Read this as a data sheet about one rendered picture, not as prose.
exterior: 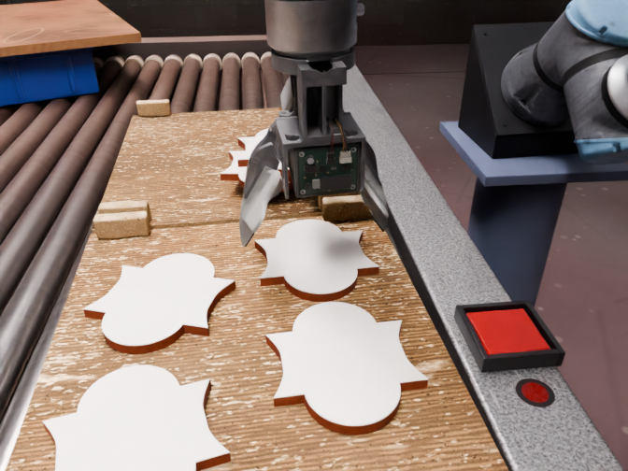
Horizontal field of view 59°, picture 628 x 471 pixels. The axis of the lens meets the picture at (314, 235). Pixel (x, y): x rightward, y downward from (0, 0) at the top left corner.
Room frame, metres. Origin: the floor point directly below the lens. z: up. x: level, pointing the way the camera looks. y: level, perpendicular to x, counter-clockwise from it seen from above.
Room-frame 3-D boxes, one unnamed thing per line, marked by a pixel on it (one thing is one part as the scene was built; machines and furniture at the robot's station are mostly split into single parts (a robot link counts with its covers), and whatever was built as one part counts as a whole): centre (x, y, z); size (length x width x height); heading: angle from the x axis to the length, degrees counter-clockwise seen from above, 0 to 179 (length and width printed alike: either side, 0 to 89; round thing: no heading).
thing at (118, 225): (0.56, 0.22, 0.95); 0.06 x 0.02 x 0.03; 99
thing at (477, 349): (0.40, -0.18, 0.92); 0.08 x 0.08 x 0.02; 6
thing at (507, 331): (0.40, -0.18, 0.92); 0.06 x 0.06 x 0.01; 6
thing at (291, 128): (0.47, 0.00, 1.11); 0.09 x 0.08 x 0.12; 10
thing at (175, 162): (0.80, 0.13, 0.93); 0.41 x 0.35 x 0.02; 9
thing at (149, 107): (0.97, 0.29, 0.95); 0.06 x 0.02 x 0.03; 99
